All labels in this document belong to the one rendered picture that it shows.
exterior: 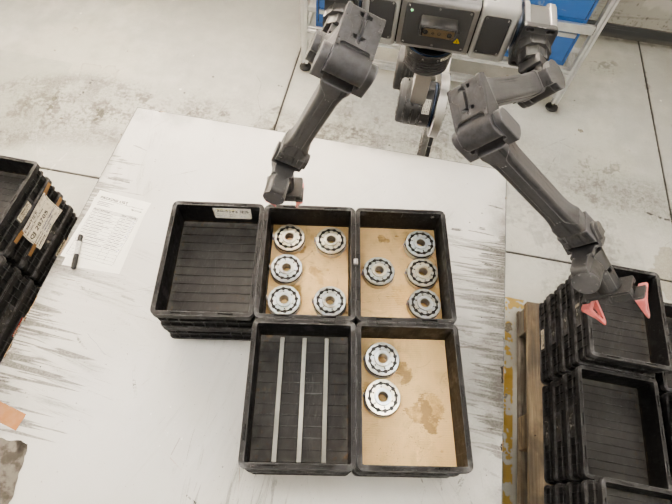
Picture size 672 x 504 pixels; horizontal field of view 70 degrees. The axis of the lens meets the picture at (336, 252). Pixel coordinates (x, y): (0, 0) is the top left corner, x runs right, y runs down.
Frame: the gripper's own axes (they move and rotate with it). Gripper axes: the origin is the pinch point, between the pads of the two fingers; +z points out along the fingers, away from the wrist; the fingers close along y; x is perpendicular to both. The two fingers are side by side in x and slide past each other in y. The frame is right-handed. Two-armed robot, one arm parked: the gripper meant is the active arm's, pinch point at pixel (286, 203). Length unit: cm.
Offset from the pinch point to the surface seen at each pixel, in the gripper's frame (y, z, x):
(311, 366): 9.8, 22.4, -42.7
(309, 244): 6.9, 23.2, -0.9
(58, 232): -113, 81, 30
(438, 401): 47, 22, -52
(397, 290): 36.5, 22.9, -16.6
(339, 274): 17.4, 23.0, -11.8
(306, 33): -5, 83, 181
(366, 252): 26.3, 23.2, -3.0
